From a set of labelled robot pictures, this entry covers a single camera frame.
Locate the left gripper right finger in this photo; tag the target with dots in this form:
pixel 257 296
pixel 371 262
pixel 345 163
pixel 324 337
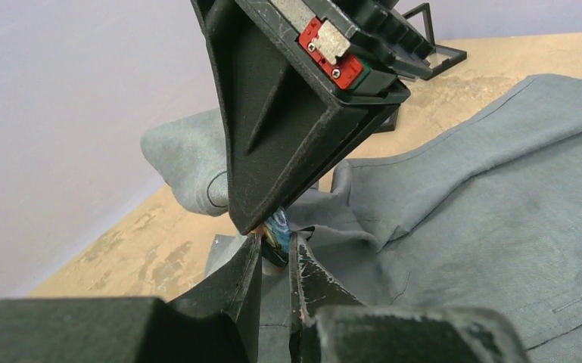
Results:
pixel 329 324

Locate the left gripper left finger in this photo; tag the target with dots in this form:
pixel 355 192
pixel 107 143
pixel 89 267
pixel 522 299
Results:
pixel 215 321

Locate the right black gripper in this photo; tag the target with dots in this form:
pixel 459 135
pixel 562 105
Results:
pixel 288 75

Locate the blue portrait round brooch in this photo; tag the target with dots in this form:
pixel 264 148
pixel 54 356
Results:
pixel 275 239

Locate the grey button-up shirt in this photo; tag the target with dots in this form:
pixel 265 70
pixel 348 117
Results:
pixel 487 214

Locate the left black display frame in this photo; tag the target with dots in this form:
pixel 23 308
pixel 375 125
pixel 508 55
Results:
pixel 409 45

